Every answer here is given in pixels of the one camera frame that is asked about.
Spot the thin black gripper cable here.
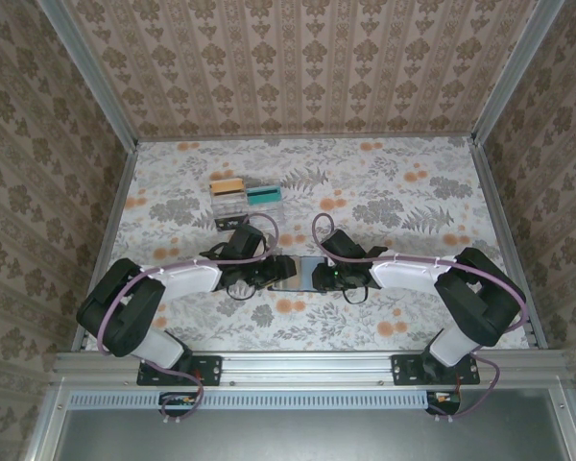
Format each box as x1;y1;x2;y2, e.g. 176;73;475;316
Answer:
225;282;261;302
340;282;372;306

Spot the thin black left gripper cable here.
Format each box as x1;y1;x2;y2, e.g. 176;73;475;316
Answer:
225;282;261;302

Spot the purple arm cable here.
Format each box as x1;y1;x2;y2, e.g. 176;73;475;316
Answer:
97;213;282;426
311;212;530;424

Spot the thin black right gripper cable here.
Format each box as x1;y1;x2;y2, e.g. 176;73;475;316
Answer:
340;282;372;306

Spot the slotted grey cable duct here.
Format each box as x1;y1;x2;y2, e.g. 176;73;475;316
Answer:
69;389;431;411

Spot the aluminium right frame post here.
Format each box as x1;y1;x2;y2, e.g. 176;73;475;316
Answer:
470;0;566;146

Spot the gold plastic card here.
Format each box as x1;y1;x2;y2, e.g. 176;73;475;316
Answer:
210;178;246;196

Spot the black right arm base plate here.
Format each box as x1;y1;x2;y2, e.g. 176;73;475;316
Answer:
392;354;481;387

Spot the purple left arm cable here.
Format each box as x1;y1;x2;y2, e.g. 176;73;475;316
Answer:
97;213;282;426

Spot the teal plastic card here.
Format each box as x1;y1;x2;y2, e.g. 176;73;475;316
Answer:
246;185;283;206

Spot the small wired connector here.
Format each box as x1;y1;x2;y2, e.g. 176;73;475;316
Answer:
160;391;205;410
426;391;463;414

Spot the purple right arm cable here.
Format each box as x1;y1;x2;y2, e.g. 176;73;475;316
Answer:
311;212;530;424

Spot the grey metal sheet panel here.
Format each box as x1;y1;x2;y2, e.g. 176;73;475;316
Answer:
52;407;572;461

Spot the aluminium table edge rail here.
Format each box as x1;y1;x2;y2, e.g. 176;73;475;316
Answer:
52;350;570;388

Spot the clear acrylic card stand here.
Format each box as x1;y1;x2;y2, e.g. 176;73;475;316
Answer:
209;177;287;231

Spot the navy blue card holder wallet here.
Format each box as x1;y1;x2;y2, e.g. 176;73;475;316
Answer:
267;255;328;294

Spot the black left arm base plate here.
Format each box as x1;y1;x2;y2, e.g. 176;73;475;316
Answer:
136;354;223;387

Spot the aluminium frame post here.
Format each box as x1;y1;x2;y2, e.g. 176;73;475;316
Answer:
36;0;140;150
470;0;566;146

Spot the aluminium left frame post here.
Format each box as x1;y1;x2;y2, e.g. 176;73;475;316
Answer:
36;0;140;150

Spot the aluminium right side rail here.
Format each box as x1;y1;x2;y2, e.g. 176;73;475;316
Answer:
472;138;549;350

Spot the aluminium left side rail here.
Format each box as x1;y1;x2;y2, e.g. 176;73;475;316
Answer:
70;141;140;352

